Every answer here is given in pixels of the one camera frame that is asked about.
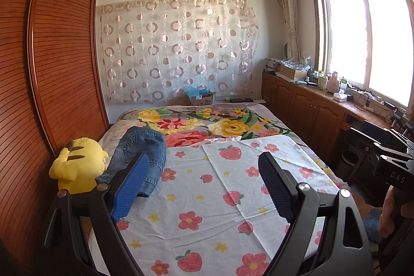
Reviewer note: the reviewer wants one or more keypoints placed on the black flat box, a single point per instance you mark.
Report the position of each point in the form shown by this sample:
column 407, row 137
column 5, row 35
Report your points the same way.
column 242, row 100

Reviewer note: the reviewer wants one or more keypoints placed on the sheer circle pattern curtain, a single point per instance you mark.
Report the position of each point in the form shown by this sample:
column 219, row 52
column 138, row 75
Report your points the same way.
column 178, row 46

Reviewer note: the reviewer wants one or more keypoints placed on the white tissue box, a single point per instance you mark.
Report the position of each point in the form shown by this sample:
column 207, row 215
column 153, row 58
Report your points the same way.
column 340, row 97

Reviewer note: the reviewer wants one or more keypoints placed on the blue denim pants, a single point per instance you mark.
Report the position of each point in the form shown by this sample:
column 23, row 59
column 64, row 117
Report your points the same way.
column 142, row 143

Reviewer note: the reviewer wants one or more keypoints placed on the yellow plush toy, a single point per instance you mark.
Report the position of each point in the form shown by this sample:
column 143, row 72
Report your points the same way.
column 81, row 159

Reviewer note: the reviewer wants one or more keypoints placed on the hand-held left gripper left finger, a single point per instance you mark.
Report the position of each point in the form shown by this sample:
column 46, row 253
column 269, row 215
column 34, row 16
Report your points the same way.
column 129, row 185

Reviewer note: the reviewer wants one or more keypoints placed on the open cardboard box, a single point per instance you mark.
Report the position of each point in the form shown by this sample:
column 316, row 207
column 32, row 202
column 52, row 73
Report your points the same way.
column 292, row 72

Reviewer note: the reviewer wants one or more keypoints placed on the person's right hand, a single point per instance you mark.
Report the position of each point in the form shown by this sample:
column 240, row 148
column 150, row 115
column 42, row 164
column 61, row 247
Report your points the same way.
column 389, row 214

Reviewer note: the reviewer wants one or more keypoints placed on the cardboard box with red print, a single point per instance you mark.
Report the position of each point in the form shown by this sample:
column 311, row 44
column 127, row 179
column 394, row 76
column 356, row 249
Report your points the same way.
column 202, row 99

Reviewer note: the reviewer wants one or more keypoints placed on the person's denim clothing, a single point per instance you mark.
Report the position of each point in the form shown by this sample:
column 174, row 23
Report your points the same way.
column 372, row 224

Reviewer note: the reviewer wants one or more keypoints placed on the patterned window curtain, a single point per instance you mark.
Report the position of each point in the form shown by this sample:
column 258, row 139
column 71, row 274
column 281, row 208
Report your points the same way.
column 291, row 14

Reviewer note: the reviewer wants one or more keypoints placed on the wooden framed window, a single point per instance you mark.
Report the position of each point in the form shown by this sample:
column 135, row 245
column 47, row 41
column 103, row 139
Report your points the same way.
column 362, row 36

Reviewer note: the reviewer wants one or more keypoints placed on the wooden cabinet row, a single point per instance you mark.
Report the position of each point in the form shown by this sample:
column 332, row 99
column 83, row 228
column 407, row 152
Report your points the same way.
column 310, row 108

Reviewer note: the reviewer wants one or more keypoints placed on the dark trash bin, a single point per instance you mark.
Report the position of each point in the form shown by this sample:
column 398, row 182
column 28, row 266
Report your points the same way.
column 349, row 164

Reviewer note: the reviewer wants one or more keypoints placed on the white strawberry print sheet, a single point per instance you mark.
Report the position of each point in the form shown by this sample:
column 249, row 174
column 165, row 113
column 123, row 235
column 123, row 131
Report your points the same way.
column 210, row 198

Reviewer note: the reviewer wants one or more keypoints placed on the white jar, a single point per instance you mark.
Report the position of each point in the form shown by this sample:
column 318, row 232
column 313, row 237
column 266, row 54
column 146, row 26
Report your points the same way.
column 322, row 82

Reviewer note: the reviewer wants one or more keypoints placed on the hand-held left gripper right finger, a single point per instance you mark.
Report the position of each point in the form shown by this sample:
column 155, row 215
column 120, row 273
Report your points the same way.
column 275, row 182

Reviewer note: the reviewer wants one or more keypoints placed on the wooden slatted wardrobe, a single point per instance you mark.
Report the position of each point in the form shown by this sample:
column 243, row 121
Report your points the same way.
column 64, row 53

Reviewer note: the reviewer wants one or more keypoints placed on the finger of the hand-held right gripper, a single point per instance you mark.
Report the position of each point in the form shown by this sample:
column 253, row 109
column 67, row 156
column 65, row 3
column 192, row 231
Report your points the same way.
column 364, row 139
column 375, row 130

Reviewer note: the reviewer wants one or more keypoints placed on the floral blanket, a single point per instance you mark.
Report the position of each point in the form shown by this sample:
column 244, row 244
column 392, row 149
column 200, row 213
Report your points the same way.
column 226, row 127

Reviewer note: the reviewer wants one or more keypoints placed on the stack of papers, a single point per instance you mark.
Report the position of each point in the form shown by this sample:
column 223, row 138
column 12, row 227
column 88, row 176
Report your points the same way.
column 271, row 65

